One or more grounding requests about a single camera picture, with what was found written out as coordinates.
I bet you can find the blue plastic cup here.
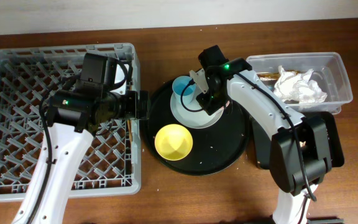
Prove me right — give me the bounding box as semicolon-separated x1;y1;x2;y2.
172;76;196;105

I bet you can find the yellow plastic bowl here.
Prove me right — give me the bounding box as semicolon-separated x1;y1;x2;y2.
154;124;193;161

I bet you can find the white napkin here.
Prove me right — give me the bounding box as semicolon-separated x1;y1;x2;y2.
273;65;328;104

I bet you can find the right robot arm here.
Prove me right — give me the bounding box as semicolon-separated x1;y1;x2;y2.
196;45;332;223

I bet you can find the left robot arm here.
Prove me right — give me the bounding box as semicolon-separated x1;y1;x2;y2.
13;53;150;223

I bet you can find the grey dishwasher rack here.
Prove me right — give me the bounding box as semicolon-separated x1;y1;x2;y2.
0;43;141;202

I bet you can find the grey round plate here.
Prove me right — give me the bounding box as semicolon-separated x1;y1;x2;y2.
170;86;223;129

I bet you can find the round black tray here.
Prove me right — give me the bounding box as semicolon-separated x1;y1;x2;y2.
140;80;250;175

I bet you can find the clear plastic storage box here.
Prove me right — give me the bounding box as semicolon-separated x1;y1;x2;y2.
246;52;353;114

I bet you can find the black rectangular tray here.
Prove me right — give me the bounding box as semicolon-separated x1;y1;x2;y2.
250;111;345;170

